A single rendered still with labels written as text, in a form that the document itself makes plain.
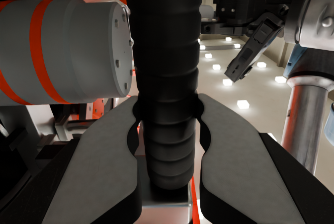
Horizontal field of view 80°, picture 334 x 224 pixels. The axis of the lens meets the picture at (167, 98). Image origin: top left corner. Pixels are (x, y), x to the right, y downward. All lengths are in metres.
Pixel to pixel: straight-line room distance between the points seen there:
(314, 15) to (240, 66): 0.12
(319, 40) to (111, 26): 0.24
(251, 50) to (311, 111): 0.35
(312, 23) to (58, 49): 0.28
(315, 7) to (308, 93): 0.39
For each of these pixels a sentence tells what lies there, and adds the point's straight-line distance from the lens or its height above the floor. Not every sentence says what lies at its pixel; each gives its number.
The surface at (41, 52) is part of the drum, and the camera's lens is 0.26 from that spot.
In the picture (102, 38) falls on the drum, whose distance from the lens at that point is 0.24.
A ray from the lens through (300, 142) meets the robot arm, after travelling 0.62.
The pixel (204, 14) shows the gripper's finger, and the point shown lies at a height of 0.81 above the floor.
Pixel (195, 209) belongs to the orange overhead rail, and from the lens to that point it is 3.10.
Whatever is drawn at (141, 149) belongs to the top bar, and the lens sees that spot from 0.26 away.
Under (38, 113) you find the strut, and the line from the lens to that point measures 0.38.
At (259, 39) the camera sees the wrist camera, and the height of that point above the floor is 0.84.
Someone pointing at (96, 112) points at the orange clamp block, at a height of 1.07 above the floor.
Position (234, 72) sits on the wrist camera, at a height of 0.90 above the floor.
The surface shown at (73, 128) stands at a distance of 0.41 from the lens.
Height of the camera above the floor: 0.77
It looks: 30 degrees up
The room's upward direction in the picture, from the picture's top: 178 degrees clockwise
